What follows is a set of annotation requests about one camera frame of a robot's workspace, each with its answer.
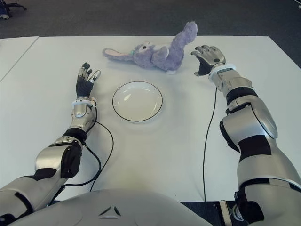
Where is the grey robot torso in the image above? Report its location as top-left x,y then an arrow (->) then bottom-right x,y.
14,188 -> 212,226

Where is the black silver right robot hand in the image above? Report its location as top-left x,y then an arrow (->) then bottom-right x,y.
190,45 -> 227,76

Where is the white plate black rim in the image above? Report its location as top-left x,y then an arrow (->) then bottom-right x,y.
112,81 -> 164,123

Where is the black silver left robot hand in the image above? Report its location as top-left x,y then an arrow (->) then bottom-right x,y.
75,62 -> 102,98

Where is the purple plush bunny doll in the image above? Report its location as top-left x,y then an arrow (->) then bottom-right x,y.
102,21 -> 198,75

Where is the blue trouser leg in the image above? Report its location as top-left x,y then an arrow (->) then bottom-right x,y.
0,0 -> 10,16

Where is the black office chair base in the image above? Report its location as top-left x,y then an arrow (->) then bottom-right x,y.
4,2 -> 27,11

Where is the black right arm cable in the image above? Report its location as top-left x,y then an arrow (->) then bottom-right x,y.
202,88 -> 217,202

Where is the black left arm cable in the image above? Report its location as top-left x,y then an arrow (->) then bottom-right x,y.
62,120 -> 115,192

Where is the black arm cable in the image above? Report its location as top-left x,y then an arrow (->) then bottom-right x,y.
62,120 -> 115,192
202,88 -> 217,202

